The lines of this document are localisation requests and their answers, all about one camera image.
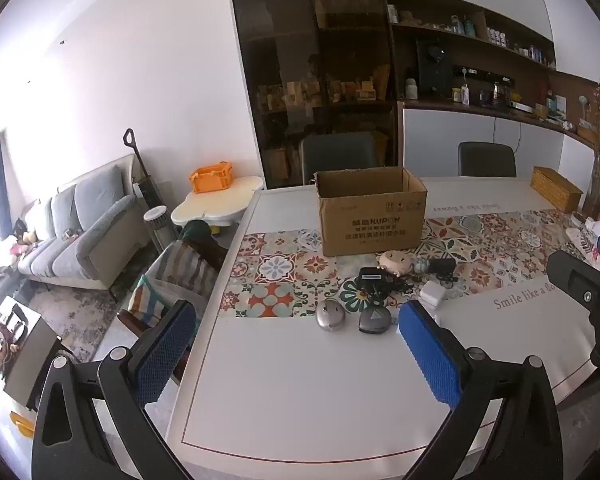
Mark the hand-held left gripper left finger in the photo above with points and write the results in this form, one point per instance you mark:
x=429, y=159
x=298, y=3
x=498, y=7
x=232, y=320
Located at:
x=164, y=355

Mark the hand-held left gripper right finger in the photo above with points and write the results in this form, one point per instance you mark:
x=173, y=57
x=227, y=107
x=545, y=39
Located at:
x=430, y=355

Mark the black power adapter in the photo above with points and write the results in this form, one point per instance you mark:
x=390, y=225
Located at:
x=372, y=276

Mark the brown cardboard box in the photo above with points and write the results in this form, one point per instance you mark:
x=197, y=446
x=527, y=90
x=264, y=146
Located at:
x=370, y=220

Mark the white leaf-print tray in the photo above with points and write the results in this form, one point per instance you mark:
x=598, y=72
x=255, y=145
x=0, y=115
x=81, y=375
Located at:
x=580, y=242

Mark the white charger block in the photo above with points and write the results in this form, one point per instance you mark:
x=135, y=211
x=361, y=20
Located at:
x=432, y=294

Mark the dark grey triangular device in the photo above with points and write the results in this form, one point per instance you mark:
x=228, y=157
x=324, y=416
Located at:
x=375, y=321

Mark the wicker tissue box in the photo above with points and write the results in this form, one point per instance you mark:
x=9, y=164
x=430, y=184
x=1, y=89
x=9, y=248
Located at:
x=555, y=187

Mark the striped cushion chair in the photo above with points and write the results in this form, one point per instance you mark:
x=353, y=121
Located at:
x=180, y=270

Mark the small white blue figurine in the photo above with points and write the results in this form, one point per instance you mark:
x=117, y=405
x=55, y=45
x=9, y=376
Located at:
x=420, y=265

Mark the black cylindrical device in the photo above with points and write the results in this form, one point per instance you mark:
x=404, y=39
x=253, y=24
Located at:
x=442, y=265

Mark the grey patterned rug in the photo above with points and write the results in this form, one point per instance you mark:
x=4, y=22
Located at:
x=75, y=315

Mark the pink round device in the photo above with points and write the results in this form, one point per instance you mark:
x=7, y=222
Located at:
x=394, y=261

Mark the silver round device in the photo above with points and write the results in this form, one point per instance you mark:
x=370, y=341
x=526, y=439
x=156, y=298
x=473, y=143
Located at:
x=329, y=316

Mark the white cylindrical fan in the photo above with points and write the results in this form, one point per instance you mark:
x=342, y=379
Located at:
x=159, y=230

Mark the dark green hat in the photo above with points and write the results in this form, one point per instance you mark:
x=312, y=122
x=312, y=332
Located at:
x=195, y=232

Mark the dark coffee table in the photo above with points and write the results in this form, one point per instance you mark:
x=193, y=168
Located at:
x=30, y=365

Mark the grey fabric sofa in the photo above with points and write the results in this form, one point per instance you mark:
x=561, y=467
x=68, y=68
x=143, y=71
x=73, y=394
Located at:
x=90, y=240

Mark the patterned tile-print table runner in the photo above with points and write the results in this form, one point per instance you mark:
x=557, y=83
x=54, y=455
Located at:
x=275, y=270

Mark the dark dining chair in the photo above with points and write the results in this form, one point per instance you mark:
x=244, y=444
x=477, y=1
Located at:
x=486, y=160

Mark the cream side table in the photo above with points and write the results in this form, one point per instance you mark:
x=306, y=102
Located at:
x=215, y=205

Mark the black bag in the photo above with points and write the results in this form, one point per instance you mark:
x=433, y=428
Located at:
x=2, y=285

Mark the plush toys pile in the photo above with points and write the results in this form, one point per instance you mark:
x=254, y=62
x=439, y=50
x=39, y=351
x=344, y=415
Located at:
x=22, y=242

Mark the orange plastic crate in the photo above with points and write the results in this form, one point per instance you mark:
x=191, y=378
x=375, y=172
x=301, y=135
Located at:
x=211, y=178

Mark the black upright vacuum cleaner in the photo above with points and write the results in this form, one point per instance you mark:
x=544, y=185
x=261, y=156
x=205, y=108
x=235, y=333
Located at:
x=141, y=170

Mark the white sideboard counter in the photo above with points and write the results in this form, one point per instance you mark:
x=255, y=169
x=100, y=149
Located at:
x=445, y=140

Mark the glass kettle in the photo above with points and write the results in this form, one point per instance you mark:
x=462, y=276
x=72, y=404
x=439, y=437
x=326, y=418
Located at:
x=500, y=95

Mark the white jar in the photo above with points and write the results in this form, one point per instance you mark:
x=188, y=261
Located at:
x=411, y=90

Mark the black coffee machine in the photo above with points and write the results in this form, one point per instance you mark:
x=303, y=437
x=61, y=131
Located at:
x=433, y=70

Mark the dark glass display cabinet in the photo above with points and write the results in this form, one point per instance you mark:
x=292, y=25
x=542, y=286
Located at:
x=315, y=85

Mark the wooden wall shelf with bottles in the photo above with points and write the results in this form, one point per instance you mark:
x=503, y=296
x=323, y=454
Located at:
x=480, y=35

